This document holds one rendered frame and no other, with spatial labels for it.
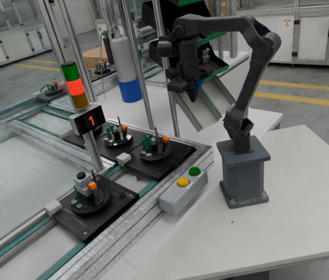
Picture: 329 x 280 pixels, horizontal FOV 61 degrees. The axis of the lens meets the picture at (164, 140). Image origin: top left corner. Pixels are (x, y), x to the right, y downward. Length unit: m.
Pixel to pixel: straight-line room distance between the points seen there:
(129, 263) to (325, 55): 4.40
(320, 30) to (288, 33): 0.45
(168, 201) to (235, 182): 0.24
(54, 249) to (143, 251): 0.29
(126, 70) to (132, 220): 1.28
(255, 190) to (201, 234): 0.25
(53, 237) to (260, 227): 0.70
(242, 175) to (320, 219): 0.28
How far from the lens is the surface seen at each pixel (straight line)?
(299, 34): 4.96
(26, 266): 1.04
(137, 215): 0.96
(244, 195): 1.05
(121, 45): 1.98
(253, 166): 0.98
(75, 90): 1.02
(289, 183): 1.19
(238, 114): 0.91
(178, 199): 0.98
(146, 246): 0.99
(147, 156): 1.14
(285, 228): 1.02
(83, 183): 0.97
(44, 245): 1.07
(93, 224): 0.97
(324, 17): 4.83
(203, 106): 1.34
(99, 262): 0.93
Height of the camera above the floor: 1.62
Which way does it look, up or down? 30 degrees down
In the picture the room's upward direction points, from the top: 11 degrees counter-clockwise
